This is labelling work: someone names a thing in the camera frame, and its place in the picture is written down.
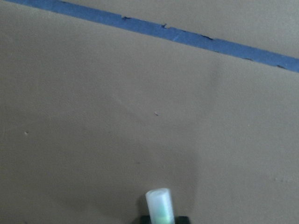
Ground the green highlighter pen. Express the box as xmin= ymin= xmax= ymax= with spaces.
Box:
xmin=145 ymin=188 xmax=175 ymax=224

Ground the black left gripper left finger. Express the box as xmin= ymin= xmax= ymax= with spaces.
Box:
xmin=139 ymin=215 xmax=151 ymax=224

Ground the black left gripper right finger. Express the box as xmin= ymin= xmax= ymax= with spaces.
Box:
xmin=175 ymin=216 xmax=191 ymax=224

